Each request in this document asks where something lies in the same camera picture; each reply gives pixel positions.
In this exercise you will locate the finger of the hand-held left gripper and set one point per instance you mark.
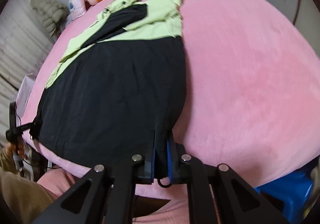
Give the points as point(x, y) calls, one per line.
point(27, 127)

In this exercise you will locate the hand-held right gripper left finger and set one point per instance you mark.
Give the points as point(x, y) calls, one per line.
point(147, 172)

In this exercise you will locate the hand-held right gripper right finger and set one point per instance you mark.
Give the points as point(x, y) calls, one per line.
point(171, 164)

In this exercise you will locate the green and black hooded jacket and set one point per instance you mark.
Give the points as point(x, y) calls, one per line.
point(112, 89)

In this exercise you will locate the person's left forearm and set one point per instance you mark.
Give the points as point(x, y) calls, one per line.
point(20, 196)

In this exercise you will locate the person's left hand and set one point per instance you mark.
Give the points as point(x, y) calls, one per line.
point(11, 150)

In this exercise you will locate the white printed gift bag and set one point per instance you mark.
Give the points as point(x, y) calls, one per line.
point(25, 91)

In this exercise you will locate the bed with pink sheet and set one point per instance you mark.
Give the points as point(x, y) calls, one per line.
point(237, 76)

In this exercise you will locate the blue plastic stool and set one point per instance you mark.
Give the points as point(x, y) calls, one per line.
point(282, 189)

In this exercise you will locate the beige puffer jacket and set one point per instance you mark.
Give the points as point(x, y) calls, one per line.
point(50, 14)

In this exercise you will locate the white printed cushion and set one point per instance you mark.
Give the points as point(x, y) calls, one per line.
point(77, 4)

